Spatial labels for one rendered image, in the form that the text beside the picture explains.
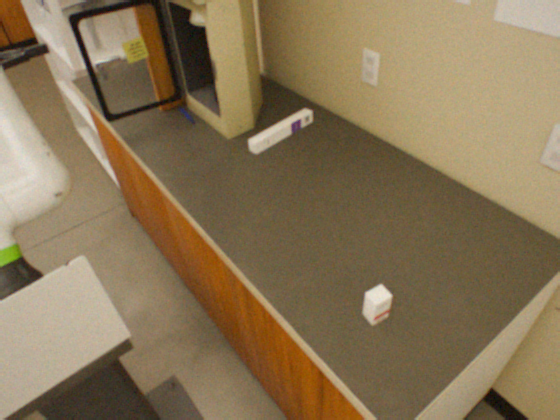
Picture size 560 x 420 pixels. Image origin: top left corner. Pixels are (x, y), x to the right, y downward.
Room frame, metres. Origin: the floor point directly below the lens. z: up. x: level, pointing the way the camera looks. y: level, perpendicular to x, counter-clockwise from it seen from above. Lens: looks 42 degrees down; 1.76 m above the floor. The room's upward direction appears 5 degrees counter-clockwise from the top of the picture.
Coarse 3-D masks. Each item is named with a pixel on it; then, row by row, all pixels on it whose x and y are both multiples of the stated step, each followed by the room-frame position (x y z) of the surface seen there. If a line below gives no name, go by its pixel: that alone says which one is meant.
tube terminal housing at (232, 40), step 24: (168, 0) 1.50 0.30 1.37; (216, 0) 1.29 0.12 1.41; (240, 0) 1.36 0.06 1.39; (216, 24) 1.28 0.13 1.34; (240, 24) 1.33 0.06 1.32; (216, 48) 1.28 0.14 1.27; (240, 48) 1.32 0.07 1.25; (240, 72) 1.32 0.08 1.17; (240, 96) 1.31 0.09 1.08; (216, 120) 1.33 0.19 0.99; (240, 120) 1.30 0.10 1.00
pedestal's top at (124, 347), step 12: (120, 348) 0.48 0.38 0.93; (132, 348) 0.50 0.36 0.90; (96, 360) 0.45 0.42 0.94; (108, 360) 0.46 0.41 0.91; (84, 372) 0.43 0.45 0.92; (60, 384) 0.40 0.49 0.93; (72, 384) 0.41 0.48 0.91; (48, 396) 0.39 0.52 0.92; (24, 408) 0.36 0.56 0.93; (36, 408) 0.37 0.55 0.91
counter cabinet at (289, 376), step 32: (96, 128) 1.94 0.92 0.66; (128, 160) 1.50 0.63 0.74; (128, 192) 1.77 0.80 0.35; (160, 192) 1.20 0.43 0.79; (160, 224) 1.36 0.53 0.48; (192, 256) 1.07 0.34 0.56; (192, 288) 1.21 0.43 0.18; (224, 288) 0.86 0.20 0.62; (224, 320) 0.94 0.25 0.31; (256, 320) 0.70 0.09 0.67; (256, 352) 0.74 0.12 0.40; (288, 352) 0.56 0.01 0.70; (512, 352) 0.61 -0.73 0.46; (288, 384) 0.58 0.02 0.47; (320, 384) 0.45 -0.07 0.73; (480, 384) 0.49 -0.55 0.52; (288, 416) 0.60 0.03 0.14; (320, 416) 0.45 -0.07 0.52; (352, 416) 0.36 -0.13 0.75; (448, 416) 0.40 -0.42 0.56
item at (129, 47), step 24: (96, 24) 1.42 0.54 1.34; (120, 24) 1.46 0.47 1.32; (144, 24) 1.49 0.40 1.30; (96, 48) 1.41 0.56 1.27; (120, 48) 1.45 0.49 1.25; (144, 48) 1.48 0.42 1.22; (96, 72) 1.40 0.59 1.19; (120, 72) 1.44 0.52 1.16; (144, 72) 1.47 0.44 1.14; (168, 72) 1.51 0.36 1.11; (120, 96) 1.42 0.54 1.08; (144, 96) 1.46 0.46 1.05; (168, 96) 1.50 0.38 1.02
